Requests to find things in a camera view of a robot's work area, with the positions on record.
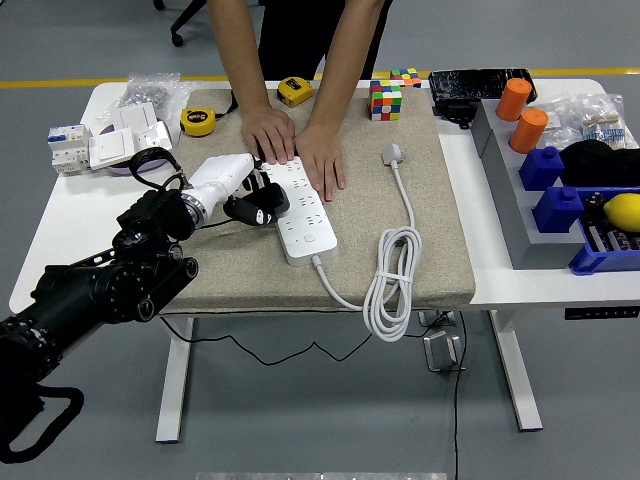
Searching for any person's left hand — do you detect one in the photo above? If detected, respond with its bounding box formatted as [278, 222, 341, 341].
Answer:
[293, 122, 347, 203]

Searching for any person's right hand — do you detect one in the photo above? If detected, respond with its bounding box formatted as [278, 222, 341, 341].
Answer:
[240, 104, 297, 166]

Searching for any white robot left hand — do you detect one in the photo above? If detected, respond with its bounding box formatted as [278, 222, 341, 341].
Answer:
[187, 152, 292, 229]

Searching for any black plug adapter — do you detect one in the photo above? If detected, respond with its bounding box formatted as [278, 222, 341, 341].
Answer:
[252, 182, 292, 219]

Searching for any white power strip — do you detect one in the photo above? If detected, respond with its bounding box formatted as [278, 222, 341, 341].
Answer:
[259, 154, 340, 268]

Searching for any thin black adapter cord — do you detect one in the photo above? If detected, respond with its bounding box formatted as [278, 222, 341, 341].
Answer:
[158, 219, 426, 366]

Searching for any squarish yellow tape measure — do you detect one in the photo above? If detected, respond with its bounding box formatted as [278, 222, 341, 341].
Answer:
[277, 74, 316, 109]

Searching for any round yellow tape measure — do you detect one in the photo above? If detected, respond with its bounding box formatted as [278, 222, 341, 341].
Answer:
[179, 99, 237, 137]

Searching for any grey-brown mat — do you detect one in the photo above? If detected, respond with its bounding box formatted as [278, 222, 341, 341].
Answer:
[149, 87, 477, 316]

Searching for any large colourful puzzle cube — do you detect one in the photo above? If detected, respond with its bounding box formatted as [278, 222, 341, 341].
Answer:
[369, 79, 404, 123]

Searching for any person's torso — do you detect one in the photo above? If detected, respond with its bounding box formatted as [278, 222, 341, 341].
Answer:
[257, 0, 394, 81]

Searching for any purple bowl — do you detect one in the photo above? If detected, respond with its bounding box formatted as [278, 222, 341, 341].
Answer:
[99, 119, 174, 177]

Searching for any small colourful puzzle cube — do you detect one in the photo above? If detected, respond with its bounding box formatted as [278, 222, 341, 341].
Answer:
[389, 67, 422, 89]

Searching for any clear bag of metal screws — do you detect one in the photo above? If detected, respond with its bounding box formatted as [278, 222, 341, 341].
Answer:
[113, 72, 182, 114]

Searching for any small black device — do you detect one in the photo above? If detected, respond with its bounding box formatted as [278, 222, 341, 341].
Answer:
[432, 99, 476, 130]

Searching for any black office chair base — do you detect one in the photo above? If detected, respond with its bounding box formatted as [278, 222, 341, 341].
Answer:
[152, 0, 209, 49]

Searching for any white circuit breaker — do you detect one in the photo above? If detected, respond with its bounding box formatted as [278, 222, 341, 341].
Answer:
[47, 123, 94, 176]

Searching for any black cracked flat device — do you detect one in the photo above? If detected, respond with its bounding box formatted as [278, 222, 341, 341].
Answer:
[428, 68, 539, 104]

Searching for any grey stepped stand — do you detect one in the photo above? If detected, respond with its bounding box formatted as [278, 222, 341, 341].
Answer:
[469, 97, 601, 271]

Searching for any orange cylinder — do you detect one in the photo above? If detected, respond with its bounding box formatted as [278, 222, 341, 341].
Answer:
[508, 107, 550, 155]
[495, 77, 533, 122]

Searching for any blue block with knob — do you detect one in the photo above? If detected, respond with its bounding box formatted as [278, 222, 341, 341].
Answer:
[518, 145, 566, 192]
[531, 185, 586, 235]

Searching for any white table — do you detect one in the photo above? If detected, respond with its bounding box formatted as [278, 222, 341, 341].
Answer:
[8, 78, 640, 445]

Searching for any clear bag of white parts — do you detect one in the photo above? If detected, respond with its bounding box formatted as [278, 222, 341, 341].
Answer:
[542, 97, 585, 146]

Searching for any black cloth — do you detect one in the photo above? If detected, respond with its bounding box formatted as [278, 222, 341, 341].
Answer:
[558, 139, 640, 189]

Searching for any clear bag of blue-white parts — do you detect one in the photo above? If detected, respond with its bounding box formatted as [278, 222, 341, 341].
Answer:
[574, 92, 629, 150]

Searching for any blue plastic bin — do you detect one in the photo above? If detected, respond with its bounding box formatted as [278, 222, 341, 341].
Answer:
[568, 186, 640, 276]

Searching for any yellow lemon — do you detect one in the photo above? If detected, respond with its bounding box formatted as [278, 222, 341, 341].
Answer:
[602, 192, 640, 233]

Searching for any black table control panel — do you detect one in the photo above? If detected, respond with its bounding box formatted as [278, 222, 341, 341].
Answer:
[564, 307, 640, 322]

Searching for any white power cord with plug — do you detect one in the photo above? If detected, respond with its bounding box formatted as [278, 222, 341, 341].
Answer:
[312, 142, 424, 343]

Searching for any white wall socket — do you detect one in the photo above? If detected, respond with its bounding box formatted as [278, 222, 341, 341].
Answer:
[132, 121, 175, 157]

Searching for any white wall switch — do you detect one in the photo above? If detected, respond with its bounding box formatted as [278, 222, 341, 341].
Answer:
[88, 127, 139, 170]
[102, 102, 160, 136]

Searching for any small silver metal bracket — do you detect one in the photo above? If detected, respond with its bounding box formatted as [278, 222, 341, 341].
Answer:
[418, 309, 459, 329]

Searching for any large silver metal bracket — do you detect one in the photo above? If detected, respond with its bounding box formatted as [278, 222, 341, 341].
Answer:
[422, 329, 467, 374]

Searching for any black floor cable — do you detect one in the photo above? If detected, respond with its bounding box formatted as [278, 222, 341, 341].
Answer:
[452, 310, 469, 480]

